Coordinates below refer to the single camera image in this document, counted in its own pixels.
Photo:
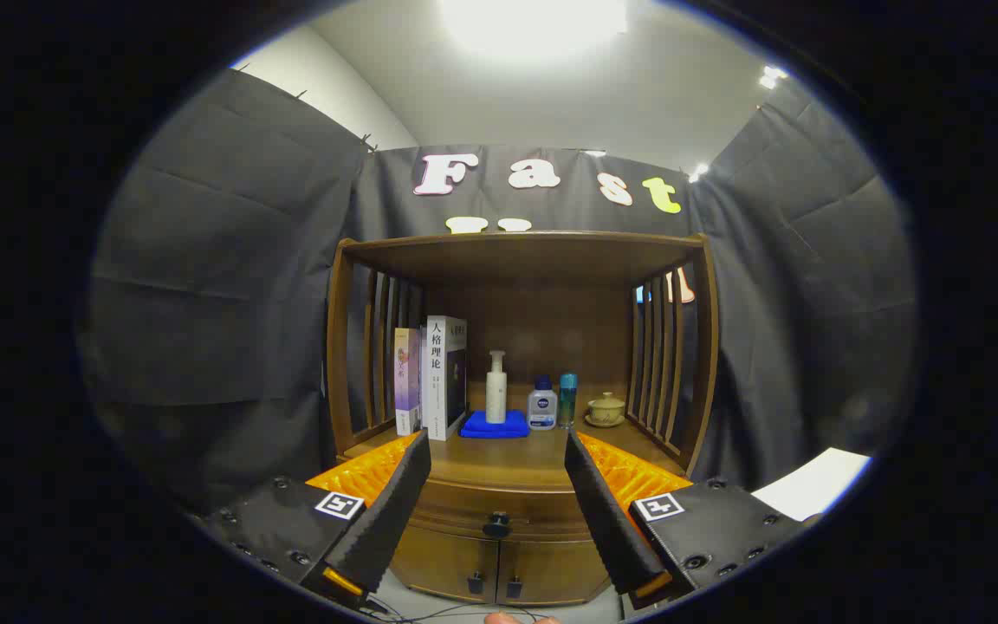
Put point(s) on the purple book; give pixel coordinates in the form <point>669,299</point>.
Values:
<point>406,381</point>

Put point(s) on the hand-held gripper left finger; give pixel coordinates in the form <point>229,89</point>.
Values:
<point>391,520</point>

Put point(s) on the black backdrop cloth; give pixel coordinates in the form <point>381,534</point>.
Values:
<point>222,286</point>

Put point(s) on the brown wooden countertop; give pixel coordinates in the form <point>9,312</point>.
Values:
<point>499,459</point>

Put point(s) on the brown wooden drawer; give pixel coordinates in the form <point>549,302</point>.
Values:
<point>464,511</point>

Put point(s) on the beige lidded teacup with saucer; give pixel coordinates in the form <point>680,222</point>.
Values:
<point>606,409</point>

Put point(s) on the small ceiling spotlight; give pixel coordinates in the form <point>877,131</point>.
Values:
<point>772,76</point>
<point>696,172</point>

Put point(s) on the thick white book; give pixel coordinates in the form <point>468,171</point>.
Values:
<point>445,381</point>

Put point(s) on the white bottle blue pump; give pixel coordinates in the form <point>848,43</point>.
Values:
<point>542,409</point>

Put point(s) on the slim teal bottle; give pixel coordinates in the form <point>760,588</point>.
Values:
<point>567,399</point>

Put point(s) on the white flat panel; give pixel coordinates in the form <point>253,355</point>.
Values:
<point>811,485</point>

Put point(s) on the black round drawer knob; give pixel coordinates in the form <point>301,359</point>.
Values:
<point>496,524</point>

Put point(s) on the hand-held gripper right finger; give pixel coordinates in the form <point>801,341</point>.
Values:
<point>607,529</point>

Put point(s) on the blue folded cloth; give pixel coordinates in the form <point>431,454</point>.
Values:
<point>495,426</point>

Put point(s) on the brown wooden cabinet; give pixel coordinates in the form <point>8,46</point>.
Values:
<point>551,321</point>

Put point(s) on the wooden cabinet door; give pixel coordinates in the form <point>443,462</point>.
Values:
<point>451,563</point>
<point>551,572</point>

